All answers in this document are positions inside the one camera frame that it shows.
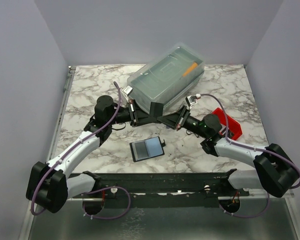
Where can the red plastic bin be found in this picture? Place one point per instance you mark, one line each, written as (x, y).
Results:
(234, 128)

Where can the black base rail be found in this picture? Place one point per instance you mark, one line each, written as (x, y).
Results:
(167, 190)

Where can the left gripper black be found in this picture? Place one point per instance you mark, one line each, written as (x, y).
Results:
(140, 116)

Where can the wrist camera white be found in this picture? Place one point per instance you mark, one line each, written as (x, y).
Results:
(191, 100)
(126, 92)

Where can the orange tool inside box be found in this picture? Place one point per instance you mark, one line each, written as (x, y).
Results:
(190, 69)

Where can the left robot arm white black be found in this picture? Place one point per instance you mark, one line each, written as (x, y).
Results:
(50, 184)

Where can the black card holder wallet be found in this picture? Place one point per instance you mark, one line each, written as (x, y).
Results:
(155, 148)

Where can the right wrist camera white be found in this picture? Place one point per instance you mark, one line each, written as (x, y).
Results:
(191, 100)

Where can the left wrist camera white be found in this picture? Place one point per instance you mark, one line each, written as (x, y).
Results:
(126, 92)

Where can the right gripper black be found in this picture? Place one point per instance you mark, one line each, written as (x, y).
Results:
(170, 120)

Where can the clear plastic storage box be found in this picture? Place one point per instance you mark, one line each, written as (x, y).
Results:
(161, 80)

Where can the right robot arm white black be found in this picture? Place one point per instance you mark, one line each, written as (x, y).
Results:
(272, 171)

